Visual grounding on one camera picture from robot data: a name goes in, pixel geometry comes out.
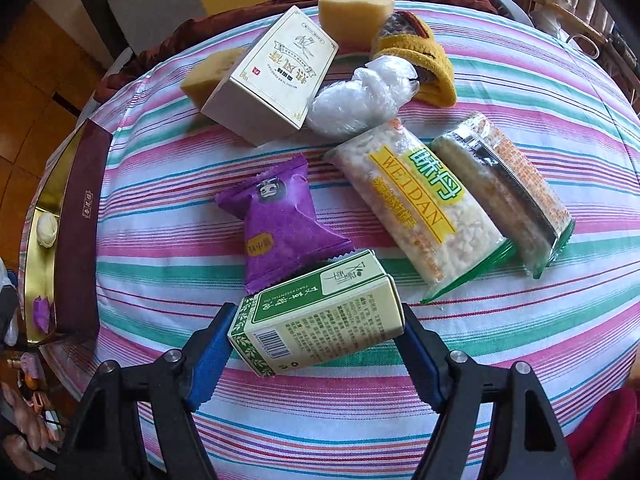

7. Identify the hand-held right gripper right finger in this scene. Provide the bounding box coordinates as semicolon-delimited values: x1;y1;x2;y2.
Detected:
400;302;576;480

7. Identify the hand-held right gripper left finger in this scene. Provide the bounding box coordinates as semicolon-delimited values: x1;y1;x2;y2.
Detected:
55;302;238;480

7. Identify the green and white carton box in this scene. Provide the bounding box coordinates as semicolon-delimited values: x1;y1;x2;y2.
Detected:
227;249;405;378

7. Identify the maroon gift box gold inside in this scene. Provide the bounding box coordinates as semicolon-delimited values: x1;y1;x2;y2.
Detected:
19;119;113;347

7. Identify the snack packet brown black label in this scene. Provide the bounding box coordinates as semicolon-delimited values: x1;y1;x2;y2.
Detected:
431;112;576;279

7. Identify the rice cracker packet yellow label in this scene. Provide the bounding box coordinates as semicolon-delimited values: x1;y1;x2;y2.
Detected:
324;119;518;305

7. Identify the striped bed sheet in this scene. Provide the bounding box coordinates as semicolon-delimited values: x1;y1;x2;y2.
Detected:
37;0;640;480

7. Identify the purple snack packet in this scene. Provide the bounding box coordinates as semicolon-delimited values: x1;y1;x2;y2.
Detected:
215;154;355;297

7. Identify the small purple packet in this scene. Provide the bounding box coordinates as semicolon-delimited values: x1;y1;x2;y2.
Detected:
31;296;53;333

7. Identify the white round bun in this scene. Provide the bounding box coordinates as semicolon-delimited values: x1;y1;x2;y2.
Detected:
36;211;62;248

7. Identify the clear crumpled plastic bag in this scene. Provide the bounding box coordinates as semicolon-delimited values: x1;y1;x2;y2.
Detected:
306;55;420;142

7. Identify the yellow sponge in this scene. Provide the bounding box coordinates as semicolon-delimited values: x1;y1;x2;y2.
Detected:
180;49;249;110
318;0;397;43

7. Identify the white cardboard box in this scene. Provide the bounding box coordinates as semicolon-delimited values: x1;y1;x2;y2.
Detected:
201;5;339;147

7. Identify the yellow knitted sock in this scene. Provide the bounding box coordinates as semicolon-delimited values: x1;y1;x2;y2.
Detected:
370;10;458;107

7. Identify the dark red cloth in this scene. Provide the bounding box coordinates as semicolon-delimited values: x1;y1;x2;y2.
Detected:
95;0;501;103

